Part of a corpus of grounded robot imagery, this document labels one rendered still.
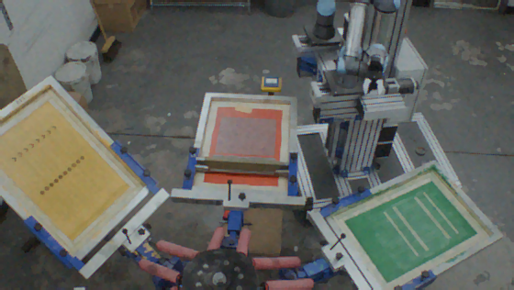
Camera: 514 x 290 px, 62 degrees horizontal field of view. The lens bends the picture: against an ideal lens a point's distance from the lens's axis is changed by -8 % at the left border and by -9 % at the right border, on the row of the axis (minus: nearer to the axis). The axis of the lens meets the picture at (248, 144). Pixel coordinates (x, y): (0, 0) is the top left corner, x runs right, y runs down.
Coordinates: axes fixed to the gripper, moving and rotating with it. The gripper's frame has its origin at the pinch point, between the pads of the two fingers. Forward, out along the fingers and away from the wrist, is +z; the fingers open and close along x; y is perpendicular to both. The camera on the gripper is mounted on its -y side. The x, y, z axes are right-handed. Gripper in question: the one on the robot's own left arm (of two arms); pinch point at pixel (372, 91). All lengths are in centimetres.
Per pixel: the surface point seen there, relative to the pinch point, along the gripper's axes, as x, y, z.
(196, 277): 57, 28, 85
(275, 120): 61, 65, -42
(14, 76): 279, 51, -55
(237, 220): 59, 55, 39
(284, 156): 49, 66, -15
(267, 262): 36, 43, 65
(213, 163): 82, 53, 6
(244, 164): 66, 55, 3
